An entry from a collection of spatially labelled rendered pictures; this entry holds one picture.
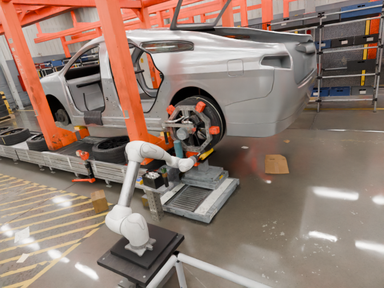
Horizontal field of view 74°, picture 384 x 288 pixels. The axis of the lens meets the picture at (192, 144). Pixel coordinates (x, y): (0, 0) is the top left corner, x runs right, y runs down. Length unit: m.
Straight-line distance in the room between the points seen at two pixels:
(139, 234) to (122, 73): 1.60
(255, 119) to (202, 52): 0.88
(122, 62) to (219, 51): 0.98
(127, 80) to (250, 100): 1.28
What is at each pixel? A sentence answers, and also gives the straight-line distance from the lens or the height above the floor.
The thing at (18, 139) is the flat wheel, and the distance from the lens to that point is 6.92.
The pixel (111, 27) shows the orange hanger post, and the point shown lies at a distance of 2.82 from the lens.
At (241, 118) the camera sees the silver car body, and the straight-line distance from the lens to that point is 2.75.
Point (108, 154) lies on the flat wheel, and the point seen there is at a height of 0.44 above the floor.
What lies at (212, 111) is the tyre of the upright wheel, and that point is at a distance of 2.83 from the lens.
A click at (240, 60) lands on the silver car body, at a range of 2.63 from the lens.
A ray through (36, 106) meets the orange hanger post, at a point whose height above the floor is 1.23.
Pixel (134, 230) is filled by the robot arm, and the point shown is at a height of 0.54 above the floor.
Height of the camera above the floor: 1.73
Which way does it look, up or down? 21 degrees down
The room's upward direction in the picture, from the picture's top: 9 degrees counter-clockwise
